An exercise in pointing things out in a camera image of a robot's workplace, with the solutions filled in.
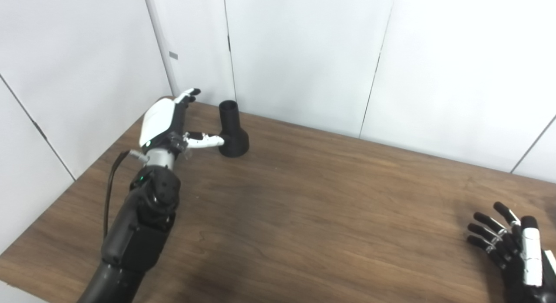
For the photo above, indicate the right white and black hand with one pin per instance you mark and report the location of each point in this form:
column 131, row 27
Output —
column 527, row 264

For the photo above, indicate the left white and black hand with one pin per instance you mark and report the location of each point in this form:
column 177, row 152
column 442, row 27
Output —
column 158, row 120

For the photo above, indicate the black flared nozzle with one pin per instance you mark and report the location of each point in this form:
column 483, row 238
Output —
column 234, row 144

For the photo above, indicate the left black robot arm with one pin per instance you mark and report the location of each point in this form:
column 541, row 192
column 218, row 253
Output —
column 139, row 224

